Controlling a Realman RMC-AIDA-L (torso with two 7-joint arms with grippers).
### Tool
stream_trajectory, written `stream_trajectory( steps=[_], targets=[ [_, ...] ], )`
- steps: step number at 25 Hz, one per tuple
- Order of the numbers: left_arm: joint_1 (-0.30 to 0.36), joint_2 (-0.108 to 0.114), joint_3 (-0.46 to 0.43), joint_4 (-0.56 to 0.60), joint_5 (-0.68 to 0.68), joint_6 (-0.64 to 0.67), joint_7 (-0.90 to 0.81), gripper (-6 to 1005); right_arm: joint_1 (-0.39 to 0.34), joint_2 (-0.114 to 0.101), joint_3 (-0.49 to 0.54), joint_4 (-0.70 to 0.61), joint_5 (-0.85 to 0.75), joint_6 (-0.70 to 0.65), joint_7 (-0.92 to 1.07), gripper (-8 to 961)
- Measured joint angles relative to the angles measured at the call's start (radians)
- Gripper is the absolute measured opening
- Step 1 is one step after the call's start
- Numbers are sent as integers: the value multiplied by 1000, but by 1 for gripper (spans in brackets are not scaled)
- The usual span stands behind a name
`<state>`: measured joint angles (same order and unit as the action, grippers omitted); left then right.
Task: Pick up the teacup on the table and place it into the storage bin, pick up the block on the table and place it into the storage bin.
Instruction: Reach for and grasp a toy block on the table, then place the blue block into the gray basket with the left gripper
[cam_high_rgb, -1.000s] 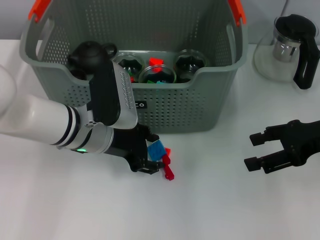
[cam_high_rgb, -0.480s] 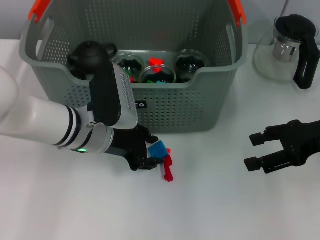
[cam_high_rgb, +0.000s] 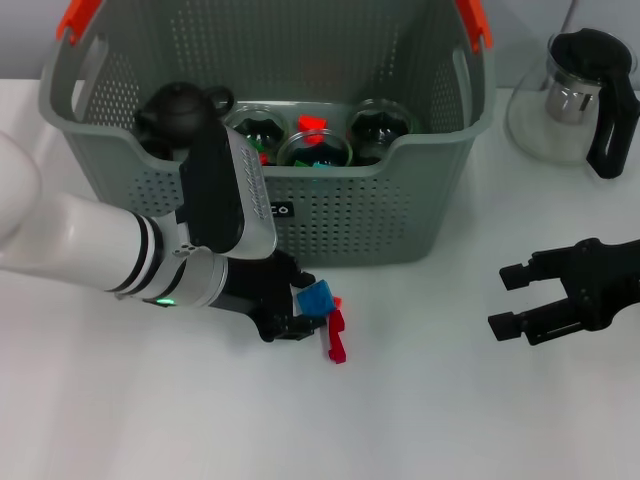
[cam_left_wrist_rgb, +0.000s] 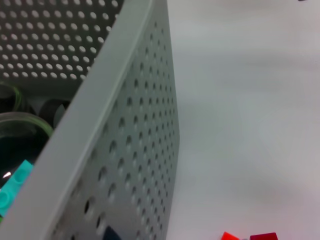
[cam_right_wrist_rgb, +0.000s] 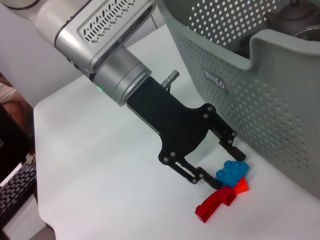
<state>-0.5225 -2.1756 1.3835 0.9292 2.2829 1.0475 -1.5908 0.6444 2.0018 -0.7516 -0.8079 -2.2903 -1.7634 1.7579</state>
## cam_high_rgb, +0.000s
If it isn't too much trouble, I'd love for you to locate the red slope brick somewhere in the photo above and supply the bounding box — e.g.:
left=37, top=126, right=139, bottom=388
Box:
left=297, top=114, right=327, bottom=147

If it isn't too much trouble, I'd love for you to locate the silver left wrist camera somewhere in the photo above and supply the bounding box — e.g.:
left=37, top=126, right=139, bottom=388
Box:
left=178, top=124, right=279, bottom=260

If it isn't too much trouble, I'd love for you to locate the dark red curved brick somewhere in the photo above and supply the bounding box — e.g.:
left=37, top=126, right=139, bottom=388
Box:
left=326, top=309, right=349, bottom=365

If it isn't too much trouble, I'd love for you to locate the glass pitcher black lid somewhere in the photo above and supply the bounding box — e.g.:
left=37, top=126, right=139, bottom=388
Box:
left=505, top=28, right=640, bottom=180

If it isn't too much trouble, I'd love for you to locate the grey perforated storage bin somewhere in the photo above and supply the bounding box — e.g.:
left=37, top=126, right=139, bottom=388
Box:
left=38, top=0, right=499, bottom=266

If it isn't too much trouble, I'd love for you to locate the small black teacup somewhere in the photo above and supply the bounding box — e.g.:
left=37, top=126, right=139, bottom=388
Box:
left=138, top=135, right=176, bottom=161

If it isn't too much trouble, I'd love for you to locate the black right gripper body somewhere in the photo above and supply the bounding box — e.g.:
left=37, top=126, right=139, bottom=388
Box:
left=566, top=237, right=640, bottom=332

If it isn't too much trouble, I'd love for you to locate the black clay teapot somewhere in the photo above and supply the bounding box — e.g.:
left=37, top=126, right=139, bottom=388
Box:
left=133, top=82, right=236, bottom=149

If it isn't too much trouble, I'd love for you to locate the glass teacup black sleeve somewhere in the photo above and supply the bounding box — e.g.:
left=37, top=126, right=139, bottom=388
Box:
left=277, top=128, right=357, bottom=169
left=347, top=98, right=417, bottom=167
left=224, top=103, right=292, bottom=167

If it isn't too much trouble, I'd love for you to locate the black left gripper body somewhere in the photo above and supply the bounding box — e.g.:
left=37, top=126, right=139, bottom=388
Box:
left=208, top=248, right=302, bottom=342

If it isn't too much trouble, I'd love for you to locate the blue square brick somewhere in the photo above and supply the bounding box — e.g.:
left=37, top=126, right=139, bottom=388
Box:
left=295, top=280, right=335, bottom=321

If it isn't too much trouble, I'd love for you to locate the orange bin handle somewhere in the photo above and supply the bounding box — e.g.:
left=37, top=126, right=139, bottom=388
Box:
left=55, top=0, right=494, bottom=54

